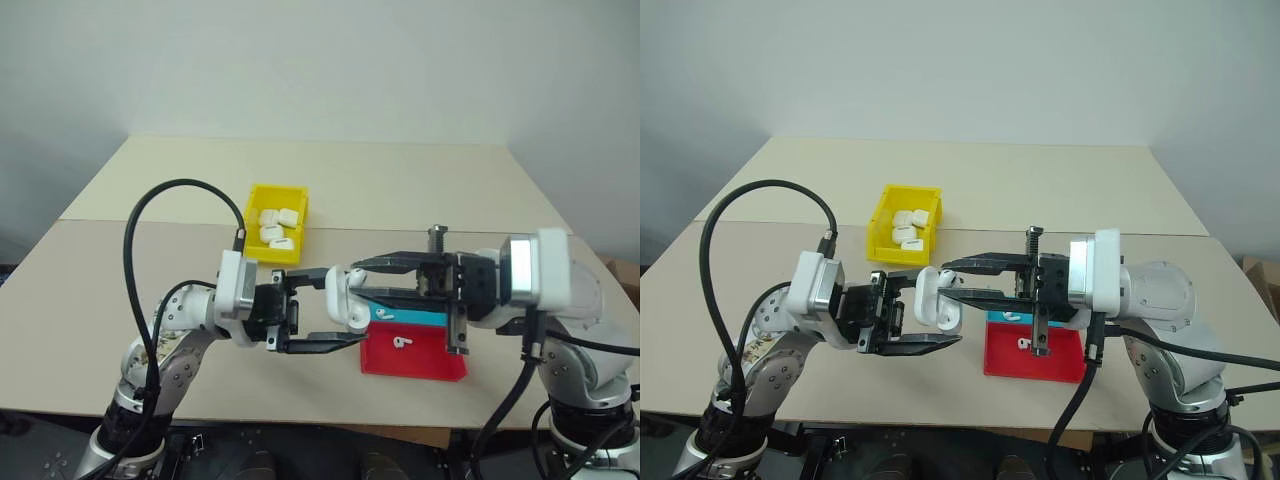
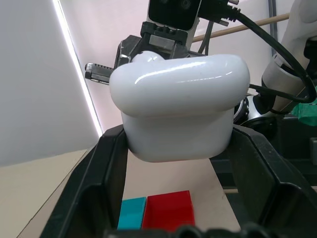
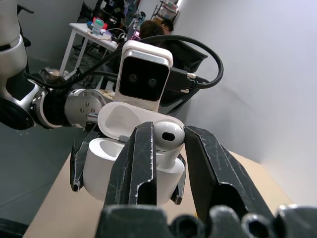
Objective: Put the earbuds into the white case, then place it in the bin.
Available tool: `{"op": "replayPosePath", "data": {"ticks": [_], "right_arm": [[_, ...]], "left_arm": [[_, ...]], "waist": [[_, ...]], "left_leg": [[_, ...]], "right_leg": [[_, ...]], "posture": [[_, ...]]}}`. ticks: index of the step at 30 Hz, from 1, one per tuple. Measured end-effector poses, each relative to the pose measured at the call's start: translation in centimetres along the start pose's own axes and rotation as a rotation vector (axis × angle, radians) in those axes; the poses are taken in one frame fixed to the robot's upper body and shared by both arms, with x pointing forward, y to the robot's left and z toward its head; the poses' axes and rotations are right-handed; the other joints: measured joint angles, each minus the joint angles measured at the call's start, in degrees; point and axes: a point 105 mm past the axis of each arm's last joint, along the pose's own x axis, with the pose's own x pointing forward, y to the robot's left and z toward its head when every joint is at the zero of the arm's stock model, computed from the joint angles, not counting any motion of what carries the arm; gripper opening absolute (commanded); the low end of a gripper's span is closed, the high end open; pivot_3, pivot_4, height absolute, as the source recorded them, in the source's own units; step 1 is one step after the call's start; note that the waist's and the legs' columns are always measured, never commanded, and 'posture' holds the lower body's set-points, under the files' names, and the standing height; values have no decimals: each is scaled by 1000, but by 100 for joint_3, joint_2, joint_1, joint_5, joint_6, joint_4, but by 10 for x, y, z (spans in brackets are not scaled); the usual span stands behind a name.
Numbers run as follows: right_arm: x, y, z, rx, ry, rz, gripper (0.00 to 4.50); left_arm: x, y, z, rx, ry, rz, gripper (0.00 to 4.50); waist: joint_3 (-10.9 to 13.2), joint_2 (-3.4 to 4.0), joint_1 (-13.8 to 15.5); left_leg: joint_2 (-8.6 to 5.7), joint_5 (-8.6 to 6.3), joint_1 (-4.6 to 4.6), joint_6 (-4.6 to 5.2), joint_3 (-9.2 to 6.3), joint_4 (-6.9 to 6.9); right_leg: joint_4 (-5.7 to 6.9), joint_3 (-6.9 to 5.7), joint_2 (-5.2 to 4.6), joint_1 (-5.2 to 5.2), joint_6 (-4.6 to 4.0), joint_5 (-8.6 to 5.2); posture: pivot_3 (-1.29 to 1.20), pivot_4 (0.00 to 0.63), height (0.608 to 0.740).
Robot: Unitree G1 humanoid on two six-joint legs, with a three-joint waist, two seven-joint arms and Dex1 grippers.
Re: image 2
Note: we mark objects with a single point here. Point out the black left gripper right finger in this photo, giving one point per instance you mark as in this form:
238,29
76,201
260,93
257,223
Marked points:
262,183

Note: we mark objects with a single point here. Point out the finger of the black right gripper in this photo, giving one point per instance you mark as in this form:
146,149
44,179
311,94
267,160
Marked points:
180,50
127,50

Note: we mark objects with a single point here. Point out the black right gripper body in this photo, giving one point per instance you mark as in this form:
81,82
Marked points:
162,32

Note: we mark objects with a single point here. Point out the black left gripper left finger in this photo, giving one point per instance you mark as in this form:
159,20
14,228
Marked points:
89,188

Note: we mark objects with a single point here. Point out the white earbud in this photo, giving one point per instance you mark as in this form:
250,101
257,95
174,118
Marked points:
148,57

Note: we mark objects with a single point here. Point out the white earbud charging case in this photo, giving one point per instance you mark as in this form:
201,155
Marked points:
178,109

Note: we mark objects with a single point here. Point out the teal plastic bin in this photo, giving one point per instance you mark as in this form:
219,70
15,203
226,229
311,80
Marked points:
131,213

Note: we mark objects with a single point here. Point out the red plastic bin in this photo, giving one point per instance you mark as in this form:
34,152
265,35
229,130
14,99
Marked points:
168,210

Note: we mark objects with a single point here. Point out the white LED light strip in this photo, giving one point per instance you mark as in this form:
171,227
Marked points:
79,69

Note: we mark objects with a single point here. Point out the long wooden dowel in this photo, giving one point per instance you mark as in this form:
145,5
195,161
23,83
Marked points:
250,26

